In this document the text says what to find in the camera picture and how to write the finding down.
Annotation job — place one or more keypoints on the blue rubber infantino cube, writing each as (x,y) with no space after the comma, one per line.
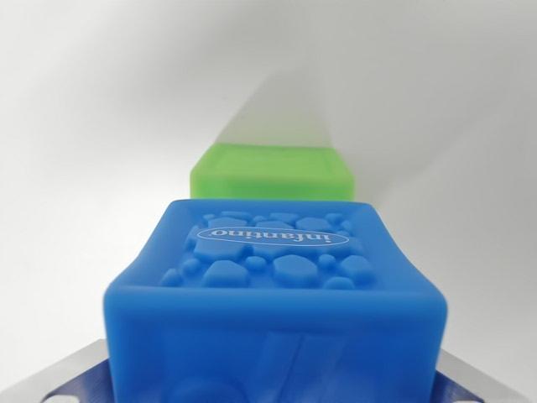
(272,319)

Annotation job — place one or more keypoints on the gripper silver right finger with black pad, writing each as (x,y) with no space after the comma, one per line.
(465,384)

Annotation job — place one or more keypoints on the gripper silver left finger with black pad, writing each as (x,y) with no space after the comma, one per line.
(71,378)

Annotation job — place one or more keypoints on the green rubber cube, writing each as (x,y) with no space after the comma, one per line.
(268,172)

